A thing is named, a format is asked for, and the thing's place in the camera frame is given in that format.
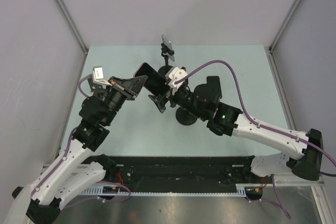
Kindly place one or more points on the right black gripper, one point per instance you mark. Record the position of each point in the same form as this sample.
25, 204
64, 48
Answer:
159, 102

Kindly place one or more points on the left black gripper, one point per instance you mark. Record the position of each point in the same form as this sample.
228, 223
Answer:
133, 84

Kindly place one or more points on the purple phone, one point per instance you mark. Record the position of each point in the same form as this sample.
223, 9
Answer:
155, 83

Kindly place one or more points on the black stand holding white phone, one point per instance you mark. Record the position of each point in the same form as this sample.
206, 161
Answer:
166, 68

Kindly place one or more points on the black stand holding purple phone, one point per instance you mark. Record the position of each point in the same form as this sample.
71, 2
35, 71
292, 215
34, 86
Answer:
184, 117

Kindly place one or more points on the white silver phone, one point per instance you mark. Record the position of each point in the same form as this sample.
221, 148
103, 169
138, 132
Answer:
167, 49

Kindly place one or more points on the rusty base phone stand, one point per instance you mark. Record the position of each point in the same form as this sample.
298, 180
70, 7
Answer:
96, 89

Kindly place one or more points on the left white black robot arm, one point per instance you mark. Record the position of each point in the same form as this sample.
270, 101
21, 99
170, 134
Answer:
44, 199

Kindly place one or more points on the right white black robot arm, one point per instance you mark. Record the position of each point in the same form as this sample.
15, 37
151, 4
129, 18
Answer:
296, 153

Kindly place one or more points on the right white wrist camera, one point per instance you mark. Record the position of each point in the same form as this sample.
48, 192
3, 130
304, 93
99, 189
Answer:
174, 75

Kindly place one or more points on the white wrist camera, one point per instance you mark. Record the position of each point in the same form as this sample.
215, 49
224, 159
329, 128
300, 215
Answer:
174, 75
98, 76

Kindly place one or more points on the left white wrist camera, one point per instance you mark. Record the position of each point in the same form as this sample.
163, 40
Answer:
98, 76

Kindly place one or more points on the white slotted cable duct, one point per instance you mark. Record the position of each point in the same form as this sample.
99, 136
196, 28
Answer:
111, 191

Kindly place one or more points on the left aluminium frame post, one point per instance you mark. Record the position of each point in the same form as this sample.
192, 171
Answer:
71, 25

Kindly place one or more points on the aluminium frame post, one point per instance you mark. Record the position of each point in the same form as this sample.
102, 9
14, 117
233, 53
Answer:
71, 25
285, 23

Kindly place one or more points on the right aluminium frame post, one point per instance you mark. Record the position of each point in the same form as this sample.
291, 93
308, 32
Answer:
285, 23

